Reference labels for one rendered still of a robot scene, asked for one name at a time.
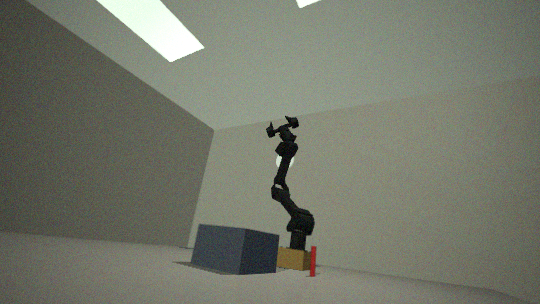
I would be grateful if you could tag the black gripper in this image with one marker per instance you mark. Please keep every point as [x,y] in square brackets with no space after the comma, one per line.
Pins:
[293,122]

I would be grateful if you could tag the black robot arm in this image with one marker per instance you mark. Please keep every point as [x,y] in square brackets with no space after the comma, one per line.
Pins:
[301,219]

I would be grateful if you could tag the red peg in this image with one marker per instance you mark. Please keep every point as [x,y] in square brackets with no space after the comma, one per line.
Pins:
[313,261]

